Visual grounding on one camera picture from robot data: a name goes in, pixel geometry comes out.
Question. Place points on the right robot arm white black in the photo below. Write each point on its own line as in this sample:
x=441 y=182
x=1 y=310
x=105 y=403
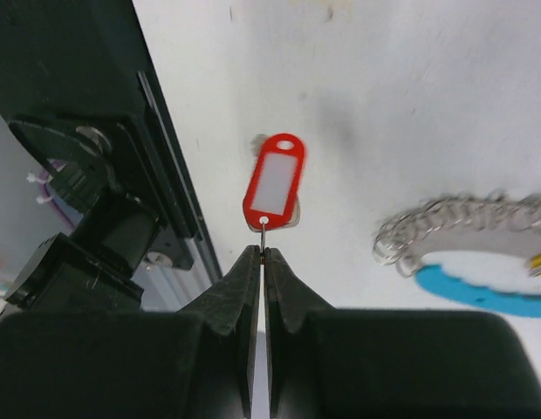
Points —
x=90 y=270

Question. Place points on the large keyring blue handle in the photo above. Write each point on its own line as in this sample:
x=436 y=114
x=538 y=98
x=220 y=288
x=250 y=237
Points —
x=478 y=251

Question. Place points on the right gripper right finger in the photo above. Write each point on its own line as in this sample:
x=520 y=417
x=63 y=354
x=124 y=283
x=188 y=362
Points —
x=327 y=362

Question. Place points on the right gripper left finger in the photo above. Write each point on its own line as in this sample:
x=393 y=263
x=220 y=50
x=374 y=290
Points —
x=194 y=363

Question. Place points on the red tag key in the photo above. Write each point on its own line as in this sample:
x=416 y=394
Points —
x=271 y=200

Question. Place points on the aluminium rail frame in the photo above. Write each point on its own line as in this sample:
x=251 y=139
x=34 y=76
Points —
x=178 y=197

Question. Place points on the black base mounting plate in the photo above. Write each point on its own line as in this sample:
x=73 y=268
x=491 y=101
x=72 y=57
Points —
x=69 y=88

